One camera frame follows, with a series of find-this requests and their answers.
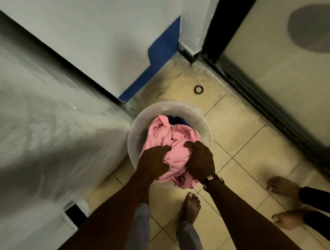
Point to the person's right hand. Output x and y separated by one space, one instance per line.
201 161

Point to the person's left hand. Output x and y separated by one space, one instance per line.
152 163

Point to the person's left fingers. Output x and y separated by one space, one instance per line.
157 150

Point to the person's right fingers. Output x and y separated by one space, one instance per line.
193 146

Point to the pink cloth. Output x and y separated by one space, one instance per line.
178 159

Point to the person's right forearm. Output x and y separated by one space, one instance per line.
245 219

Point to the person's left forearm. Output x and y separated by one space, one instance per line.
116 213

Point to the dark blue cloth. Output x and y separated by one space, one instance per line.
177 120

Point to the translucent white plastic bucket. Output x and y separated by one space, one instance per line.
140 123

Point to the person's right foot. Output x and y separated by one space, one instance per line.
190 207

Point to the person's foot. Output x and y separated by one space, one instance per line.
282 186
190 207
290 219

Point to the grey trouser leg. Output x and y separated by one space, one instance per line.
140 229
187 237

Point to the plastic-wrapped white appliance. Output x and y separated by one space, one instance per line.
51 128

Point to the frosted glass door panel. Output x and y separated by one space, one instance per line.
288 64

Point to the black door frame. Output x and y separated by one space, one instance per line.
260 103

